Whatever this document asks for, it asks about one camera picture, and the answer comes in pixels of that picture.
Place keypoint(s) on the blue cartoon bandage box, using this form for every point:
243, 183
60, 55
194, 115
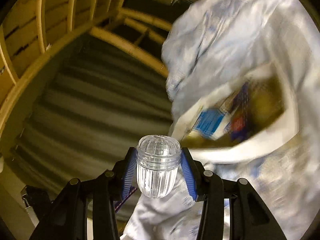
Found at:
212, 123

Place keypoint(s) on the dark blue snack packet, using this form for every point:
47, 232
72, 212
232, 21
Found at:
239, 121

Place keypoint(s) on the clear ribbed plastic jar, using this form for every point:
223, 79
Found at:
158, 159

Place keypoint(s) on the blue white floral duvet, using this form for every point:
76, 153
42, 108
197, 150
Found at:
210, 50

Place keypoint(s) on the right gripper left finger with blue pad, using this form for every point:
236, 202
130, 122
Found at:
124, 171

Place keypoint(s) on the white fabric storage bin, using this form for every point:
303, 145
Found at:
272, 117

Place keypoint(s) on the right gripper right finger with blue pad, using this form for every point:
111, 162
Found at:
198, 184

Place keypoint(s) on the wooden bunk bed frame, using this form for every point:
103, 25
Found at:
34, 31

